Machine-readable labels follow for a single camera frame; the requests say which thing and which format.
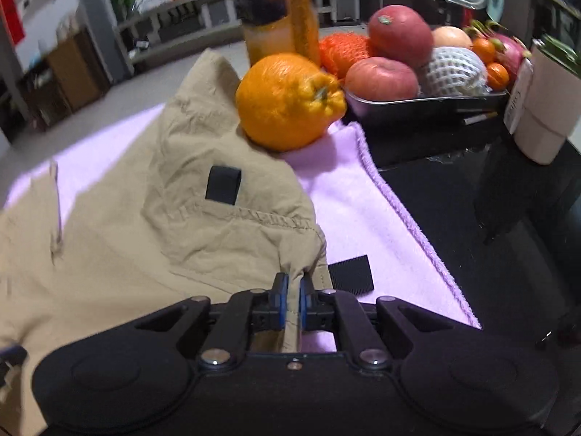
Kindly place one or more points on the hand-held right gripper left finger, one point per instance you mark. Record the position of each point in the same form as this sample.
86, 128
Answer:
279, 300

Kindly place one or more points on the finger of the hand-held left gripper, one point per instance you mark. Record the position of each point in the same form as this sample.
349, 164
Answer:
11, 355

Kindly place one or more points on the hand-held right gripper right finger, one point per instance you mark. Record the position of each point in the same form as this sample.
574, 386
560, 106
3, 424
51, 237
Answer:
305, 300

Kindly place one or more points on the khaki pants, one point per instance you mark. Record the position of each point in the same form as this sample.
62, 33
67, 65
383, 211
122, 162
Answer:
136, 236

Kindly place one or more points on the pink towel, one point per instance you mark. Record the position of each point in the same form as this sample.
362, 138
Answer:
363, 218

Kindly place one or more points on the large bumpy orange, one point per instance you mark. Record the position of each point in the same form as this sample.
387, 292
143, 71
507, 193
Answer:
286, 104

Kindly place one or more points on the metal fruit tray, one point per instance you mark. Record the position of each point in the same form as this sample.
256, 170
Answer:
408, 109

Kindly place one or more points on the orange mesh bag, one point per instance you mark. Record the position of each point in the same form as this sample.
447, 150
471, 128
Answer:
345, 52

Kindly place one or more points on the juice bottle with dark label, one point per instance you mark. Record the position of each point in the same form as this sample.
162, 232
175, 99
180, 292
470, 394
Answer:
265, 32

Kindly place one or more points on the fruit in white foam net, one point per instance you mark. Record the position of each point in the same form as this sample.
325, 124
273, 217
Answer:
454, 72

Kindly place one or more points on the brown wooden cabinet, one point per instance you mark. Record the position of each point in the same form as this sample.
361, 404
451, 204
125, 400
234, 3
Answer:
68, 72

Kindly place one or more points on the small tangerine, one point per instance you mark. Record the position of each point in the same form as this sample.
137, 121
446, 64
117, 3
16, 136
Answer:
483, 51
498, 76

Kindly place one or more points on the pale yellow fruit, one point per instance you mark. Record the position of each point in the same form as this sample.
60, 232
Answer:
451, 37

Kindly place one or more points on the grey low shelf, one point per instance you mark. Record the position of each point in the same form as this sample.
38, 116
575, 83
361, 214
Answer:
181, 13

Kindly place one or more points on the beige plant pot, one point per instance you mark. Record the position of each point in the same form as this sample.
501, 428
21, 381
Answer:
549, 100

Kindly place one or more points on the pink dragon fruit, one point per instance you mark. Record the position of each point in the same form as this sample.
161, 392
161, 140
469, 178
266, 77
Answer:
513, 52

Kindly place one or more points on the red paper banner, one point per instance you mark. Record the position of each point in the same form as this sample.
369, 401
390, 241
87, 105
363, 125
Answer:
11, 13

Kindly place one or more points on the green leafy plant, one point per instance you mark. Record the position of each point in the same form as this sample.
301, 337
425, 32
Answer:
563, 50

